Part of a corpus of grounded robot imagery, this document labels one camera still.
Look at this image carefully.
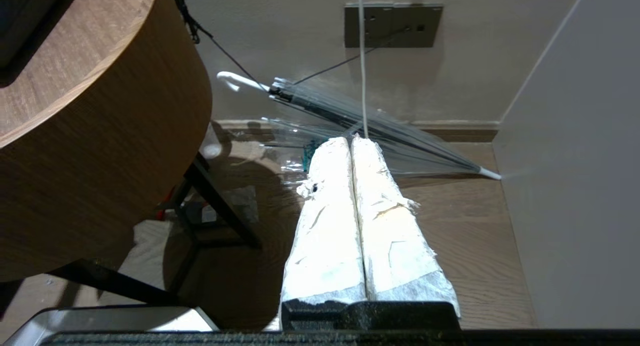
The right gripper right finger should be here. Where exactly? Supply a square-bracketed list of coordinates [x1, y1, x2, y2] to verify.
[351, 135, 461, 317]

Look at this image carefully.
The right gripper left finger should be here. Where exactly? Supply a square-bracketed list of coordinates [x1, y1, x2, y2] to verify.
[279, 136, 368, 331]

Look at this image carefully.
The round wooden table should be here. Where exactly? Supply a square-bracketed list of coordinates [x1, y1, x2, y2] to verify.
[0, 0, 213, 282]

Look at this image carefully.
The dark device on table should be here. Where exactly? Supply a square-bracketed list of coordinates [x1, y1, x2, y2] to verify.
[0, 0, 86, 89]

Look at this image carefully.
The black metal table leg frame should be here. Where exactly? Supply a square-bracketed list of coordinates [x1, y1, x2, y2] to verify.
[47, 153, 263, 306]

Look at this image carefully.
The transparent umbrella with white handle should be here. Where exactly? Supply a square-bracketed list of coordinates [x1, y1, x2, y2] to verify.
[217, 71, 502, 181]

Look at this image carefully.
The white cable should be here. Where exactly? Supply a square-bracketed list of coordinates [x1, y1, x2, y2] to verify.
[356, 0, 370, 139]

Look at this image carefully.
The grey wall socket plate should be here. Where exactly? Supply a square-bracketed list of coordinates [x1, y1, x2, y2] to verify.
[344, 4, 444, 49]

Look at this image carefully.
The black cable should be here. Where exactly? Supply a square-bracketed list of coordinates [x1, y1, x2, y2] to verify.
[168, 0, 407, 94]

